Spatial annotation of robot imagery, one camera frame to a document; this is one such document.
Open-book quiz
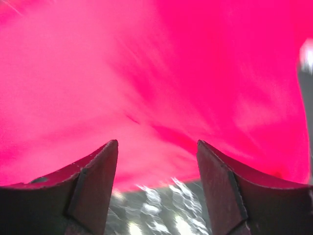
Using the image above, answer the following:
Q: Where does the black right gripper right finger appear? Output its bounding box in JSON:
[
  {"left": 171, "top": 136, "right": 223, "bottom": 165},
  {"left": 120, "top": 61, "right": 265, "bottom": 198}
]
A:
[{"left": 197, "top": 141, "right": 313, "bottom": 235}]

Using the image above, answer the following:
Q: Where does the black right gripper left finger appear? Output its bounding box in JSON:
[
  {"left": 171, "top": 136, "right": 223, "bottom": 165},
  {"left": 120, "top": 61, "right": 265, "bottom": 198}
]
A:
[{"left": 0, "top": 140, "right": 118, "bottom": 235}]

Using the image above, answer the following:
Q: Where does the pink t shirt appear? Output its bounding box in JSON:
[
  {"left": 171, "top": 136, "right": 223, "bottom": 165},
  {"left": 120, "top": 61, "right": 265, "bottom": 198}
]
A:
[{"left": 0, "top": 0, "right": 313, "bottom": 189}]

